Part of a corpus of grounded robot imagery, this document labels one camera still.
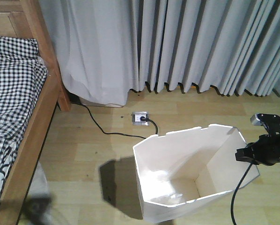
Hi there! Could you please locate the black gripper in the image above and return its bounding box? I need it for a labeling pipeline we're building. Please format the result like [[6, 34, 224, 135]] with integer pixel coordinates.
[[235, 135, 280, 165]]

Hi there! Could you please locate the white plastic trash bin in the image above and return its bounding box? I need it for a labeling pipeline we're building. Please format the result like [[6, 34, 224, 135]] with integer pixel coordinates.
[[133, 124, 259, 223]]

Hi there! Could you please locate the grey pleated curtain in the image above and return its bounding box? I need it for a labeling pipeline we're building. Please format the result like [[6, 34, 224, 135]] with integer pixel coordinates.
[[128, 0, 280, 97]]

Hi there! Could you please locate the floor power socket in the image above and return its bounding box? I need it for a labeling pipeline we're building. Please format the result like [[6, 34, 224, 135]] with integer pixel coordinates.
[[132, 111, 149, 126]]

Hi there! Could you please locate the white sheer curtain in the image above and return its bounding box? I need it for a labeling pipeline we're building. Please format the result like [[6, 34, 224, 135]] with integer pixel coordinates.
[[40, 0, 139, 107]]

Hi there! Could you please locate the black white checkered bedsheet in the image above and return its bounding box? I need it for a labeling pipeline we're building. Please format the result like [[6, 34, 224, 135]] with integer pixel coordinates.
[[0, 36, 48, 196]]

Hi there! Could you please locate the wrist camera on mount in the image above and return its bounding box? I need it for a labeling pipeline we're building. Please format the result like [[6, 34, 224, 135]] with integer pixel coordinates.
[[250, 113, 280, 136]]

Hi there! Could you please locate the black power cord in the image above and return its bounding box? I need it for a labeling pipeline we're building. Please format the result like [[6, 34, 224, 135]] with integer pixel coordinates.
[[69, 100, 159, 139]]

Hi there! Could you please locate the wooden bed frame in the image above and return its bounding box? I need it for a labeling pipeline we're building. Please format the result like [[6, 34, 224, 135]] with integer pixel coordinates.
[[0, 0, 71, 225]]

